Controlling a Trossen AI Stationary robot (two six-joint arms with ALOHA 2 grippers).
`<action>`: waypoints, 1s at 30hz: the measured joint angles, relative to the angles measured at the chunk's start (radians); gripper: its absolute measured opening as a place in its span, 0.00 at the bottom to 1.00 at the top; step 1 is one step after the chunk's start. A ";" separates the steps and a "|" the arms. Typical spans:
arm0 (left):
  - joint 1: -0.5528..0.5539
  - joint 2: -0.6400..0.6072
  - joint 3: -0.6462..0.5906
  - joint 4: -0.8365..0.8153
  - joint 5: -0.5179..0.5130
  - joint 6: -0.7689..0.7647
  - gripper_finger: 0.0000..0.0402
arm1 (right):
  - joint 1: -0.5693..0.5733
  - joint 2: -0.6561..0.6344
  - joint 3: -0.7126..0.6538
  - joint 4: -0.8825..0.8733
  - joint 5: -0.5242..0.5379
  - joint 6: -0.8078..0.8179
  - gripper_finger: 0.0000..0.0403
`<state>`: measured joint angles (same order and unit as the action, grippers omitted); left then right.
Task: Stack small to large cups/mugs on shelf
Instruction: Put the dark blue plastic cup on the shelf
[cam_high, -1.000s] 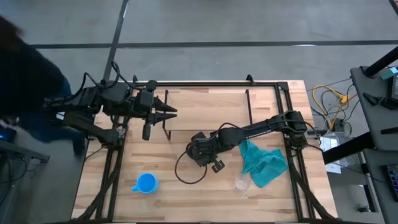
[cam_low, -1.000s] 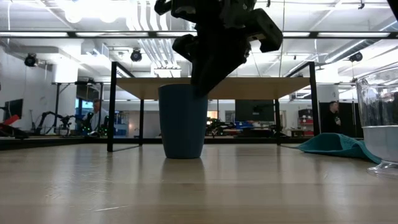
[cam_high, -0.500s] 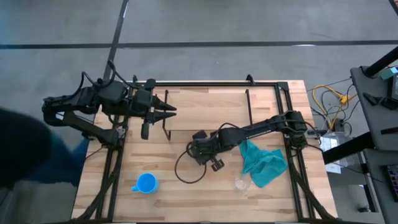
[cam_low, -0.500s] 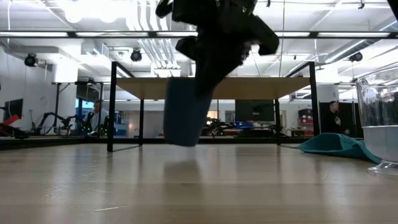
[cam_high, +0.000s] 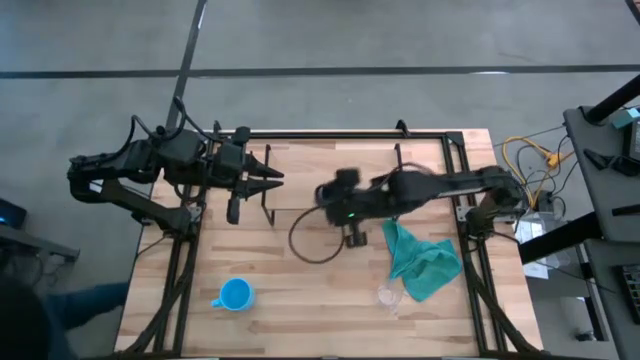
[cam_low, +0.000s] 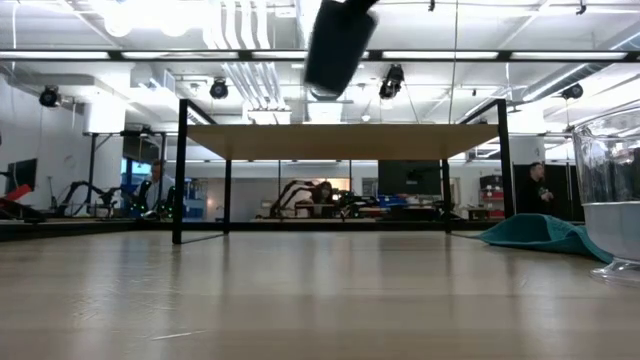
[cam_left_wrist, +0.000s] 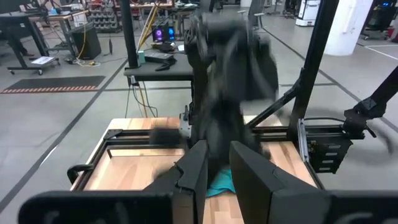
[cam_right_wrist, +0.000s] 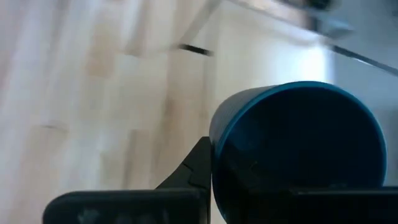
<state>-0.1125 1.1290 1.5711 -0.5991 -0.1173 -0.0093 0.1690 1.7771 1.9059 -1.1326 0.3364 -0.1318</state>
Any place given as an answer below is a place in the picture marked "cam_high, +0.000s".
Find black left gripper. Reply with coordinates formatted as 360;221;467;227
212;127;285;226

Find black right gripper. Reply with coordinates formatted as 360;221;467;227
314;167;386;227

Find clear plastic cup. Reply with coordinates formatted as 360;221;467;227
376;282;405;315

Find blue plastic mug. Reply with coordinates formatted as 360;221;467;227
210;277;256;312

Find teal cloth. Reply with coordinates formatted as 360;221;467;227
382;218;463;303

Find white paper sheets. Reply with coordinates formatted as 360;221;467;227
513;212;552;280

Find grey table with black device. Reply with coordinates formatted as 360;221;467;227
0;197;81;264

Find grey side desk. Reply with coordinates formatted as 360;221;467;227
563;103;640;360

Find person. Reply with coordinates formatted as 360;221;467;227
0;277;131;360

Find black looping cable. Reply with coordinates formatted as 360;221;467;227
287;204;347;265

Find black aluminium rig frame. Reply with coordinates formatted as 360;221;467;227
122;118;546;357

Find yellow cable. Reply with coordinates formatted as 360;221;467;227
501;135;567;209

